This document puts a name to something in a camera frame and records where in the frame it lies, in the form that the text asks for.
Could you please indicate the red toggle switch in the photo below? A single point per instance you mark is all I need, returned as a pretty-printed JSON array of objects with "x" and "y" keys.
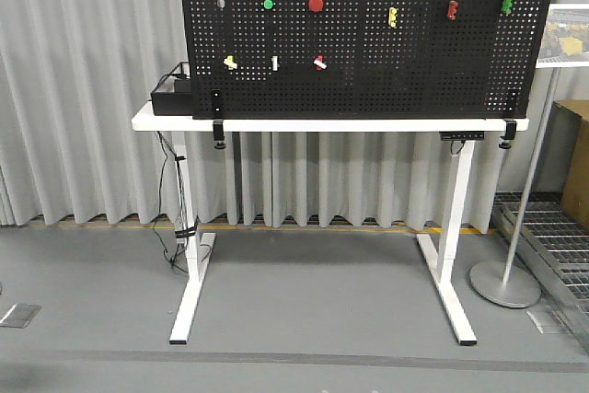
[{"x": 320, "y": 63}]

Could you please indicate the yellow toggle switch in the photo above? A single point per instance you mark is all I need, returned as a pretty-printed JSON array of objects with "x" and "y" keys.
[{"x": 230, "y": 62}]

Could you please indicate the left black table clamp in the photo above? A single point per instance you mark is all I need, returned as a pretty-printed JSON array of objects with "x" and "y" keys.
[{"x": 218, "y": 120}]

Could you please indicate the black table clamp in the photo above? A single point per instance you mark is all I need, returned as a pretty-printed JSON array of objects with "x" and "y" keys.
[
  {"x": 218, "y": 120},
  {"x": 508, "y": 116}
]

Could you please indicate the white height-adjustable table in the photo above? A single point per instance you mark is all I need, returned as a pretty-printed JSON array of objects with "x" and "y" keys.
[{"x": 439, "y": 257}]

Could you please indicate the black perforated pegboard panel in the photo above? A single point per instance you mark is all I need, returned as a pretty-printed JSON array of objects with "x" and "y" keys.
[{"x": 427, "y": 67}]

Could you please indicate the black open box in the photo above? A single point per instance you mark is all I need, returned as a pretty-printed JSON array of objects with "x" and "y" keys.
[{"x": 172, "y": 94}]

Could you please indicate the table control panel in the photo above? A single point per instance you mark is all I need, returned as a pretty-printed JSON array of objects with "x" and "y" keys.
[{"x": 462, "y": 136}]

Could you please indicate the lower red mushroom button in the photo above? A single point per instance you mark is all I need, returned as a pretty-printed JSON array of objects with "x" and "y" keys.
[{"x": 316, "y": 6}]

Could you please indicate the right black table clamp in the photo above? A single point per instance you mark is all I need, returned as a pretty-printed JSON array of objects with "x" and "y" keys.
[{"x": 508, "y": 116}]

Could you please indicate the grey sign stand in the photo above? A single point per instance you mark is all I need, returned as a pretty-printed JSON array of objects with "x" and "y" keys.
[{"x": 503, "y": 283}]

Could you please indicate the grey curtain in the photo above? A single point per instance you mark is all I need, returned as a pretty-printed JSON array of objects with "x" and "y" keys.
[{"x": 73, "y": 74}]

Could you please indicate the metal grating platform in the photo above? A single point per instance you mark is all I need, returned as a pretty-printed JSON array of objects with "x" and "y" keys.
[{"x": 554, "y": 249}]

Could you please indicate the brown cardboard box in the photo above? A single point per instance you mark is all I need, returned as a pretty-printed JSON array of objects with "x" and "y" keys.
[{"x": 575, "y": 195}]

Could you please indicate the framed poster sign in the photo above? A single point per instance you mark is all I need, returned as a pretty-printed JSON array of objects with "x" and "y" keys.
[{"x": 564, "y": 42}]

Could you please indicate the metal floor plate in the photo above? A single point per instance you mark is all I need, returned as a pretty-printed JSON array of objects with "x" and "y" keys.
[{"x": 19, "y": 315}]

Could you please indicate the white green toggle switch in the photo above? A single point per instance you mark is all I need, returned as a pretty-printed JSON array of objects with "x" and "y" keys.
[{"x": 275, "y": 63}]

